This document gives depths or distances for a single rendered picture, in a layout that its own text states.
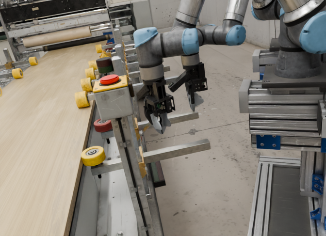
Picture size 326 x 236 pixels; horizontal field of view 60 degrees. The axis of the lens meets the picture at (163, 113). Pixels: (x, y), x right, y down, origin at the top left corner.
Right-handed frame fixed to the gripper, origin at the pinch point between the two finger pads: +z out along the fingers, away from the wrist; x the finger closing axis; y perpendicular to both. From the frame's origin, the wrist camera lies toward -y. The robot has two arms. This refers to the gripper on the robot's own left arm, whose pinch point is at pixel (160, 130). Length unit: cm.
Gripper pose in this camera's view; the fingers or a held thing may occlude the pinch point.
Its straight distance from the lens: 100.9
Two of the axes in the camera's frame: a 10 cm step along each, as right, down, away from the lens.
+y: 4.8, 2.9, -8.3
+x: 8.6, -3.3, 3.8
